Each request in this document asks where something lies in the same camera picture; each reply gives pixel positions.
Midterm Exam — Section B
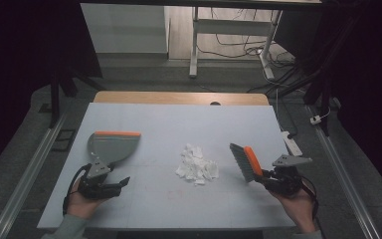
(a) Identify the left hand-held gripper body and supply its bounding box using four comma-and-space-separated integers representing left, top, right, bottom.
78, 158, 117, 200

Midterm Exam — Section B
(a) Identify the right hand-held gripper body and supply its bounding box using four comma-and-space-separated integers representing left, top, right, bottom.
265, 153, 313, 197

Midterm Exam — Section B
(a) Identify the orange brush with grey bristles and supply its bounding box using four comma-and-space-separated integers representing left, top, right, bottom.
229, 142, 266, 183

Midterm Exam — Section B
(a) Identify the grey dustpan with orange edge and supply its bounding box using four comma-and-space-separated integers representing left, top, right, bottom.
87, 130, 142, 166

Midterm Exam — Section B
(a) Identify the heap of white paper scraps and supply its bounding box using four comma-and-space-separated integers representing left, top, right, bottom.
174, 142, 220, 186

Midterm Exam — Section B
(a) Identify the person's right hand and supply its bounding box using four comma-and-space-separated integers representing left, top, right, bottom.
272, 185, 316, 233

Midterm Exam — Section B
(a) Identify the person's left hand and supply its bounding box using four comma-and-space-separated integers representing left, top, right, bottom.
67, 184, 111, 220

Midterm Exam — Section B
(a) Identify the white power strip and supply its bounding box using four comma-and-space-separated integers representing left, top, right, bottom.
281, 130, 303, 157

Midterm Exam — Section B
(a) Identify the black stand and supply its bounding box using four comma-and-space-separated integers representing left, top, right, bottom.
302, 63, 334, 137
48, 66, 107, 128

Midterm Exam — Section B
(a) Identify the pale blue board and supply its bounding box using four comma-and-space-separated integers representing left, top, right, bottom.
37, 102, 297, 230

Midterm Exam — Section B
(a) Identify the wooden table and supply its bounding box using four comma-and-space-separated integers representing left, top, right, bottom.
93, 91, 271, 107

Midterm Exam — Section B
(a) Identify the black curtain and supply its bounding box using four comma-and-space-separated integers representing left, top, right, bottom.
0, 0, 103, 182
275, 0, 382, 193

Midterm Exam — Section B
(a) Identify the white panel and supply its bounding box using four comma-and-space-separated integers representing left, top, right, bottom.
80, 3, 171, 55

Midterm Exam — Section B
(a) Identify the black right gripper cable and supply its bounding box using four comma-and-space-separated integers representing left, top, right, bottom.
299, 175, 320, 221

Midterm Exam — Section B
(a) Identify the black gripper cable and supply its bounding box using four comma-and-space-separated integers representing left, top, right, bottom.
299, 175, 320, 221
63, 162, 93, 217

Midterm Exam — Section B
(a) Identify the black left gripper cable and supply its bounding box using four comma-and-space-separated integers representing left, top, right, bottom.
63, 162, 93, 217

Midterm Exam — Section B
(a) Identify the black plug with cable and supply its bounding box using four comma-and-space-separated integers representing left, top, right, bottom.
277, 89, 298, 140

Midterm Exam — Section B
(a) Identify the black rectangular floor bracket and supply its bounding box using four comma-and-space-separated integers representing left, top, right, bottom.
51, 128, 78, 153

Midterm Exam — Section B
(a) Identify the aluminium rail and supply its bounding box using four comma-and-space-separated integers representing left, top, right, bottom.
0, 111, 71, 239
306, 105, 382, 239

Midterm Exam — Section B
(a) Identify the tangle of black floor cables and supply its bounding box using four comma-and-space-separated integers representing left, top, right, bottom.
197, 8, 296, 68

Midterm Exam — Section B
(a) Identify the white desk frame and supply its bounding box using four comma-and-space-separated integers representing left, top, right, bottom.
188, 6, 284, 81

